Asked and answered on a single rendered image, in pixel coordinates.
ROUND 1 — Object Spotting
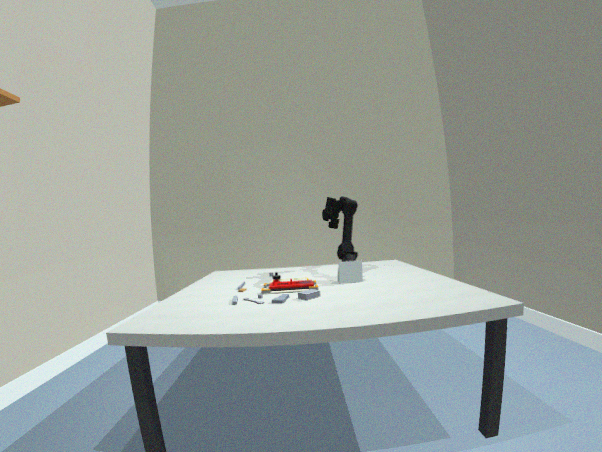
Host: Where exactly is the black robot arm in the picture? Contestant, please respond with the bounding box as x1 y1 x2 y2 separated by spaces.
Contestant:
322 196 358 262

